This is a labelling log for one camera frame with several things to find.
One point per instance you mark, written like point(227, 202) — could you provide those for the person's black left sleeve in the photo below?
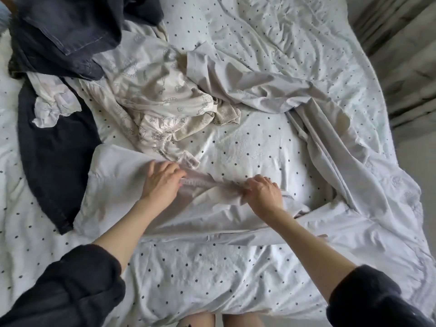
point(61, 289)

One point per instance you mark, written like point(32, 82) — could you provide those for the light grey smocked garment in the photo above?
point(354, 187)

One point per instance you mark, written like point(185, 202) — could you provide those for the person's black right sleeve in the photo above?
point(378, 303)

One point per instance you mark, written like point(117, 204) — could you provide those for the person's black sleeve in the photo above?
point(378, 303)
point(61, 289)

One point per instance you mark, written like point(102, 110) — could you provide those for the person's right hand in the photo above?
point(266, 199)

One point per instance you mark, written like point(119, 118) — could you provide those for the person's lower leg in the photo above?
point(197, 320)
point(242, 320)

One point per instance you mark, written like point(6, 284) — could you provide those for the cream patterned pyjama top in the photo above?
point(157, 92)

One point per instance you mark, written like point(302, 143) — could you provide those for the white dotted bed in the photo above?
point(272, 30)

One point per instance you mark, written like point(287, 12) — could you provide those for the person's left hand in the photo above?
point(163, 187)

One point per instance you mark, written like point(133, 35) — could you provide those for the dark grey jeans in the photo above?
point(54, 160)

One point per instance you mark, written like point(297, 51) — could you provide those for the person's left forearm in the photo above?
point(126, 235)

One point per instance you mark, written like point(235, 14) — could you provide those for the striped beige curtain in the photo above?
point(402, 64)

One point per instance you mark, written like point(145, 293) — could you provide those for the person's right forearm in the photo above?
point(310, 252)

